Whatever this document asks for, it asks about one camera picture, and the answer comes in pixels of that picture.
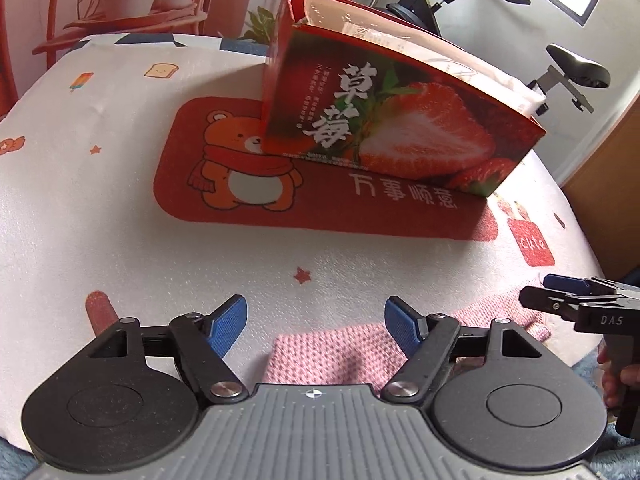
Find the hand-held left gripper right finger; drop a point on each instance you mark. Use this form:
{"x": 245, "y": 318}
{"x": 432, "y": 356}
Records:
{"x": 402, "y": 327}

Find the red strawberry cardboard box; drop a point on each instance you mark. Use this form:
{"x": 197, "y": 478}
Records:
{"x": 400, "y": 125}

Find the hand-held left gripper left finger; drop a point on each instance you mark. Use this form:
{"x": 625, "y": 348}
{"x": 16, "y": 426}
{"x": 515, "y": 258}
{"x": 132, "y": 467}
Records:
{"x": 227, "y": 325}

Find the person's right hand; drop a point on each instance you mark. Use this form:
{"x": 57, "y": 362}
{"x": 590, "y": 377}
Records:
{"x": 611, "y": 385}

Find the blue fluffy rug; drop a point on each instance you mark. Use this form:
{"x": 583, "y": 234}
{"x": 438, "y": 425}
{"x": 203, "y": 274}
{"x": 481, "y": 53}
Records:
{"x": 590, "y": 450}

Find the pink knitted cloth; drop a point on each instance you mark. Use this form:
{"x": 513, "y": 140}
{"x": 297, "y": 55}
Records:
{"x": 340, "y": 355}

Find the black exercise bike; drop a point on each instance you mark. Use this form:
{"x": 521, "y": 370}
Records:
{"x": 575, "y": 67}

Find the red bear mat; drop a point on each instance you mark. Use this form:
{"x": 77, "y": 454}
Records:
{"x": 400, "y": 210}

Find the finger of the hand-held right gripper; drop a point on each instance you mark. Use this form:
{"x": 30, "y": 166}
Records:
{"x": 565, "y": 284}
{"x": 550, "y": 302}

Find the brown wooden panel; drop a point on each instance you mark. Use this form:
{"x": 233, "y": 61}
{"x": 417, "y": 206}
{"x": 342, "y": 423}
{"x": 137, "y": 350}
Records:
{"x": 610, "y": 200}

